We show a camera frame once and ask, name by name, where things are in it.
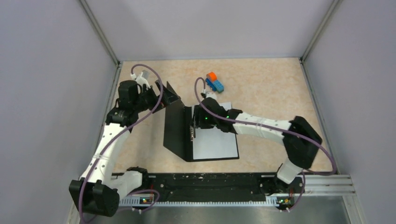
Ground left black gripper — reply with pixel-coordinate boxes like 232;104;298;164
133;79;181;113

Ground white printed paper sheets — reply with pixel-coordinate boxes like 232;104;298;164
192;102;239;161

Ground teal and black folder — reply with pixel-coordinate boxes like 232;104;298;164
163;81;240;163

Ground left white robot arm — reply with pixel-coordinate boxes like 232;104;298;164
69;80;180;217

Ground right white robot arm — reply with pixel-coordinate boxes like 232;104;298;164
191;97;323;192

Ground blue orange toy car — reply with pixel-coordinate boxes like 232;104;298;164
205;72;224;93

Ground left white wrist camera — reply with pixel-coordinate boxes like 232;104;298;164
130;70;152;91

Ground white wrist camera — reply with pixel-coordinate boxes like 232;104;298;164
200;89;217;100
130;70;152;91

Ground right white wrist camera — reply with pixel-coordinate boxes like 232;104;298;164
200;89;217;100

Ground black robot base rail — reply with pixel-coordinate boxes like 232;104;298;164
142;173;303;204

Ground white slotted cable duct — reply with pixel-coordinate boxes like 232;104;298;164
119;196;279;207

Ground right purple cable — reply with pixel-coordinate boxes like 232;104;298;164
194;77;338;213

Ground aluminium frame profile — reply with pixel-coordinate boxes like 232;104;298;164
303;175;356;196

